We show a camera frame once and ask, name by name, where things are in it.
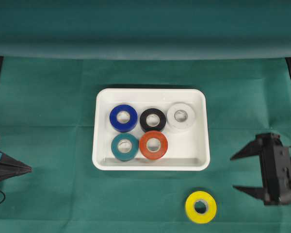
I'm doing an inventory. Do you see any blue tape roll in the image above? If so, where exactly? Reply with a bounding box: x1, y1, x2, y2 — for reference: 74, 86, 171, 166
110, 104, 138, 133

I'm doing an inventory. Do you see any black tape roll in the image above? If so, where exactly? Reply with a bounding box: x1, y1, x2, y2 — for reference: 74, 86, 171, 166
140, 108, 166, 133

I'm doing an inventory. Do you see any red tape roll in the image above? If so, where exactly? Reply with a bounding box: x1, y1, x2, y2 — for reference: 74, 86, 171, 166
139, 131, 168, 160

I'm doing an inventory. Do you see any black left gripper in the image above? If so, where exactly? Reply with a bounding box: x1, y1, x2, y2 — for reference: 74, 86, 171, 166
0, 151, 32, 181

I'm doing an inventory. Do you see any green table cloth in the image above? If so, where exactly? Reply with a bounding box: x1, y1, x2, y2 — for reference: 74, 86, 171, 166
0, 0, 291, 233

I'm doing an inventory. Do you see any yellow tape roll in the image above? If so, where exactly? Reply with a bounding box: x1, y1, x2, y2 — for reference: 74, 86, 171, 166
185, 191, 217, 224

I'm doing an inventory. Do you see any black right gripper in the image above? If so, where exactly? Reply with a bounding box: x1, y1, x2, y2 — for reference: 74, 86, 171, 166
230, 133, 291, 205

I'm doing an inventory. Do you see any green tape roll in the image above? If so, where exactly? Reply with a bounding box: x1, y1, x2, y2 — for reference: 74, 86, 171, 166
111, 133, 139, 162

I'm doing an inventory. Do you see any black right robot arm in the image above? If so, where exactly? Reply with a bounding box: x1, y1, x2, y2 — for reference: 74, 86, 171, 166
230, 133, 291, 205

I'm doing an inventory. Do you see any white plastic tray case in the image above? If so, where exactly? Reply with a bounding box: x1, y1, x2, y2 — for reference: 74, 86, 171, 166
92, 88, 210, 171

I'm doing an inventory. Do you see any white tape roll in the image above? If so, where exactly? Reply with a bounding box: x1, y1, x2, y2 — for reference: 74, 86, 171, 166
167, 102, 196, 131

